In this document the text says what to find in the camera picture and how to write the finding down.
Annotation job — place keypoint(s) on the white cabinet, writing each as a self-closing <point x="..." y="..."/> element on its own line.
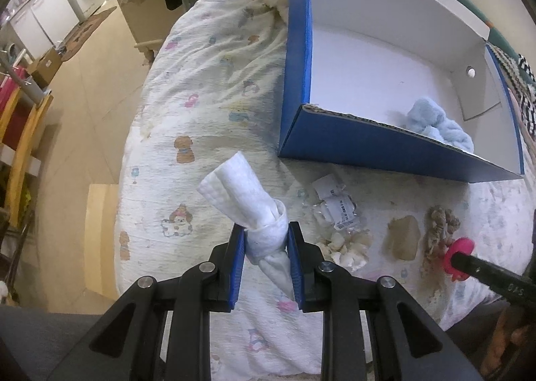
<point x="44" y="18"/>

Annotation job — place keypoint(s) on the person's right hand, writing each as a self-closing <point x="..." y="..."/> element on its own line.
<point x="508" y="337"/>

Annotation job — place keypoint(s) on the white knotted cloth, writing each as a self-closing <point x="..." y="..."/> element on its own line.
<point x="243" y="190"/>

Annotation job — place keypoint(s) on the striped knit cloth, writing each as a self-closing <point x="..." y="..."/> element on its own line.
<point x="521" y="83"/>

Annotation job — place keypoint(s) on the clear bag of white pieces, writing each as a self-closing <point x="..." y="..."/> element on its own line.
<point x="341" y="213"/>

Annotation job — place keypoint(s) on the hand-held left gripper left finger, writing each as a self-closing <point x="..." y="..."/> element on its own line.
<point x="237" y="263"/>

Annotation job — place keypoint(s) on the yellow wooden rack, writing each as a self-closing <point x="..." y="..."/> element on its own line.
<point x="25" y="142"/>

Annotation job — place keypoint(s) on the blue cardboard box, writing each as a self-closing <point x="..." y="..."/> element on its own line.
<point x="299" y="71"/>

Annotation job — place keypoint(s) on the small cardboard box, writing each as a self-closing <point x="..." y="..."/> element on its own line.
<point x="46" y="67"/>

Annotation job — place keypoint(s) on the light wooden furniture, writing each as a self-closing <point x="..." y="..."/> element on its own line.
<point x="144" y="25"/>

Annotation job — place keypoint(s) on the light blue fluffy towel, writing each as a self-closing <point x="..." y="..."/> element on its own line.
<point x="439" y="127"/>

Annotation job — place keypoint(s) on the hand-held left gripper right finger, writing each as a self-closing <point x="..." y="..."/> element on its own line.
<point x="294" y="263"/>

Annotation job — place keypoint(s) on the printed cartoon blanket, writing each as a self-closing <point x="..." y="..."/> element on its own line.
<point x="209" y="79"/>

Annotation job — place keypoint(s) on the pink round item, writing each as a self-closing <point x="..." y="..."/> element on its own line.
<point x="453" y="266"/>

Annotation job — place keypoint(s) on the beige flat pad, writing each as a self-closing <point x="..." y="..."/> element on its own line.
<point x="403" y="238"/>

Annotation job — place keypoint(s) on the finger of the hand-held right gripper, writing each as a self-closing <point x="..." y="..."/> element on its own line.
<point x="494" y="274"/>

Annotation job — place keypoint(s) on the brown door mat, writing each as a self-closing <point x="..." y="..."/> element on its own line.
<point x="90" y="31"/>

